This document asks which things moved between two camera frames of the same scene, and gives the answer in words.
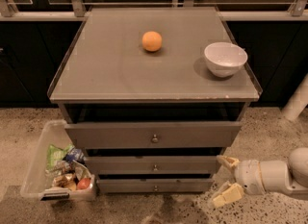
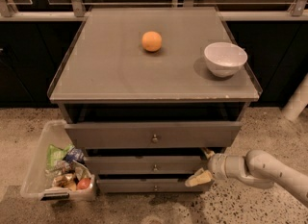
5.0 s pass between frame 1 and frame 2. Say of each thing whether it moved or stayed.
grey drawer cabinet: stayed
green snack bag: stayed
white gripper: moved
